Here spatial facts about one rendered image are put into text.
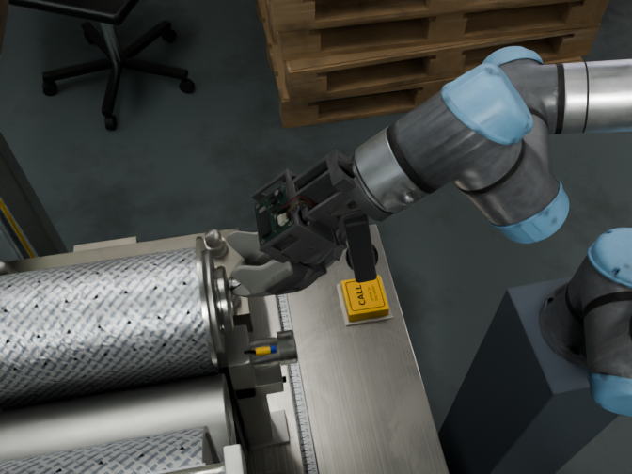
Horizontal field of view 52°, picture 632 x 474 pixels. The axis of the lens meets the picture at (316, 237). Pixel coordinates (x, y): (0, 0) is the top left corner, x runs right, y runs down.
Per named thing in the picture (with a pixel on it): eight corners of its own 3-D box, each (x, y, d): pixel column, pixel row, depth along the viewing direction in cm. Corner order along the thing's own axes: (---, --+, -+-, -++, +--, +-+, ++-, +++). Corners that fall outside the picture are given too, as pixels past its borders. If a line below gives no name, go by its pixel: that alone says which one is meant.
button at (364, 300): (388, 315, 110) (389, 308, 108) (348, 322, 109) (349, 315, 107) (378, 281, 114) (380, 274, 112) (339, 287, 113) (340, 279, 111)
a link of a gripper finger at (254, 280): (201, 278, 69) (261, 233, 66) (240, 293, 74) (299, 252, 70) (204, 302, 68) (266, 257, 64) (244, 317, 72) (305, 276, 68)
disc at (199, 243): (223, 397, 68) (199, 279, 61) (218, 398, 68) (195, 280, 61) (219, 318, 81) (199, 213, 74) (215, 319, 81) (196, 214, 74)
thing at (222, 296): (227, 303, 66) (222, 251, 71) (208, 306, 66) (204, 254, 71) (236, 346, 71) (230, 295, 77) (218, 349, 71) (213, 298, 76)
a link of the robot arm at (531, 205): (570, 153, 69) (521, 87, 63) (578, 238, 62) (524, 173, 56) (503, 179, 73) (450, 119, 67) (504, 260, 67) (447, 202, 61)
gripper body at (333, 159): (245, 197, 67) (334, 132, 61) (299, 226, 73) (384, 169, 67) (254, 257, 62) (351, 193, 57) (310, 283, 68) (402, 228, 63)
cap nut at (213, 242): (228, 256, 101) (225, 240, 97) (204, 260, 101) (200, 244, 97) (226, 237, 103) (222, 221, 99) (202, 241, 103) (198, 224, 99)
